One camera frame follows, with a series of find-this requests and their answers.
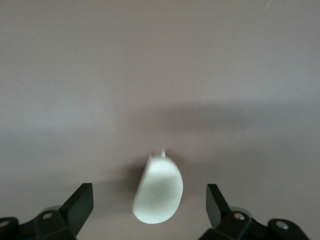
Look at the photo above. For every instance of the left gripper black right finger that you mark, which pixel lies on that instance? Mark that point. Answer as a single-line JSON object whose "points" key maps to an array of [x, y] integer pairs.
{"points": [[220, 212]]}

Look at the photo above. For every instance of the white steamed bun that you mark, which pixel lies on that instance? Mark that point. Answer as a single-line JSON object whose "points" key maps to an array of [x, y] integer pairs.
{"points": [[158, 192]]}

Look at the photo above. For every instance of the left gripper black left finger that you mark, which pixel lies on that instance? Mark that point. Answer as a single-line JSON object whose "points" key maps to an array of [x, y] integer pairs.
{"points": [[75, 210]]}

